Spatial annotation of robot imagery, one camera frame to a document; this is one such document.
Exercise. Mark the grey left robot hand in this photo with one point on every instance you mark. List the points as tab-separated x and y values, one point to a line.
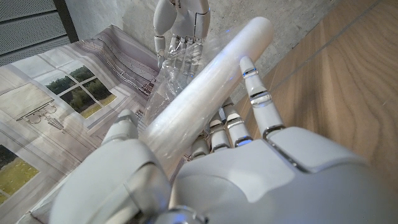
264	180

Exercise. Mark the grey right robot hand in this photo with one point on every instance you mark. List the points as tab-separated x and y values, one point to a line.
186	21

